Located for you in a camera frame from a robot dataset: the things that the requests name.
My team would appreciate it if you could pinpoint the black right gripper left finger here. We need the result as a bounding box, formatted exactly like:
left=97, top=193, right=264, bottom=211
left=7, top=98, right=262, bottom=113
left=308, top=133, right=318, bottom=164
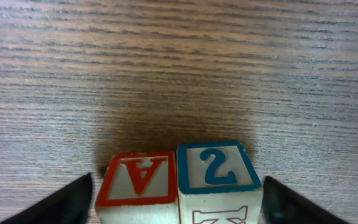
left=1, top=173, right=93, bottom=224

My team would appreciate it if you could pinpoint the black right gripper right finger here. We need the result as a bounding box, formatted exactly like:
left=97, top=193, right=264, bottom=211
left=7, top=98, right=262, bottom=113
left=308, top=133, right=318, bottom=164
left=262, top=176, right=349, bottom=224

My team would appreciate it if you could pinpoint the red A letter block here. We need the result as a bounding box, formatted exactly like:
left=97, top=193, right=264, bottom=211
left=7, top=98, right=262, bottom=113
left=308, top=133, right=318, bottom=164
left=95, top=152, right=180, bottom=224

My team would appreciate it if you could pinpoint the blue two number block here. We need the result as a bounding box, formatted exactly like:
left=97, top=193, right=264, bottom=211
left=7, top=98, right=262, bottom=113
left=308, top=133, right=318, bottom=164
left=176, top=141, right=263, bottom=224

